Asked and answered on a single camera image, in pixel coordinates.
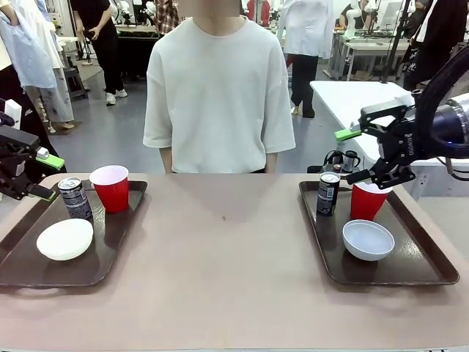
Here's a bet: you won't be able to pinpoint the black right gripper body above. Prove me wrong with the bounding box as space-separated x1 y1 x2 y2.
377 117 439 168

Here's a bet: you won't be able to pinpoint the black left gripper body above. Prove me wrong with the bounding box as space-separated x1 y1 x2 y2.
0 126 40 201

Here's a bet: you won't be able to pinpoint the black patterned Pepsi can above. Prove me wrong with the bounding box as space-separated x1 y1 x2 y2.
57 177 93 221

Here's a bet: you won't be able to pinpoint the white bowl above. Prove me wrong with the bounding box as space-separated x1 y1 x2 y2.
36 218 95 262

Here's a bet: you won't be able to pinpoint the black Pepsi can yellow accent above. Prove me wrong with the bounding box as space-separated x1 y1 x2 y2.
316 171 341 217

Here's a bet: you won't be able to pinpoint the grey-blue bowl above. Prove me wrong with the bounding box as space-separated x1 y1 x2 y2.
341 219 396 262

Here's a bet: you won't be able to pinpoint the red plastic cup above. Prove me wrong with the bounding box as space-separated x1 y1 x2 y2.
350 182 390 222
89 165 130 214

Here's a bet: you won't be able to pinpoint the person's left forearm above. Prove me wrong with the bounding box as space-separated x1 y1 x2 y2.
265 148 279 174

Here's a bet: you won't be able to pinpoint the person's right forearm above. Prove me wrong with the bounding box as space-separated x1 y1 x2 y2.
160 146 174 174

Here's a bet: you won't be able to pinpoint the black lidded mug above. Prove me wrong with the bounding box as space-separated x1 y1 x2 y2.
344 150 363 173

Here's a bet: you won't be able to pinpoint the black kettle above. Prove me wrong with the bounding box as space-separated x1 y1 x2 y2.
322 150 347 174

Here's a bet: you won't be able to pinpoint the white folding table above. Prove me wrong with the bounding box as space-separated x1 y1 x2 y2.
309 80 469 201

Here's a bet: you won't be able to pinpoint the grey background workbench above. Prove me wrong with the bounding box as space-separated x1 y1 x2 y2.
331 34 410 81

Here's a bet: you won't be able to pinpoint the black tripod pole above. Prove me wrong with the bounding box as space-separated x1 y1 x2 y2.
380 0 413 84

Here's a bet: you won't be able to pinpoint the dark brown serving tray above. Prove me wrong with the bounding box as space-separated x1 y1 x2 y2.
298 175 461 290
0 178 149 290

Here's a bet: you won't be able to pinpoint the grey metal stool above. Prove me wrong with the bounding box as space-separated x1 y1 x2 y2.
64 65 91 100

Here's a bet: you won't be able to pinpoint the bystander dark top blue jeans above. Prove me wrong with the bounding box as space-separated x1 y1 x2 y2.
401 0 469 91

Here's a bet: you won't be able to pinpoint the bystander in light-blue shirt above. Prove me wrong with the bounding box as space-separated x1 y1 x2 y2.
0 0 76 133

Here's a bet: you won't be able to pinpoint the bystander white shirt black trousers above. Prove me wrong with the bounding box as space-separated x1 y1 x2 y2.
276 0 335 119

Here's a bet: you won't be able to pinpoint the bystander in black clothes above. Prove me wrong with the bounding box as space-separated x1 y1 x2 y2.
69 0 129 106

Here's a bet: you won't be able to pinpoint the person in cream t-shirt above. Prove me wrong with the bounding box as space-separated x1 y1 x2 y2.
142 0 297 174

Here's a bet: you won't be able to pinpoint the bystander in plaid shirt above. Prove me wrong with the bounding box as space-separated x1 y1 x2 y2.
153 0 180 36

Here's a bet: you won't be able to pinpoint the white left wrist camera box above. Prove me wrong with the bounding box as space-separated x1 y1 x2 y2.
4 99 22 130

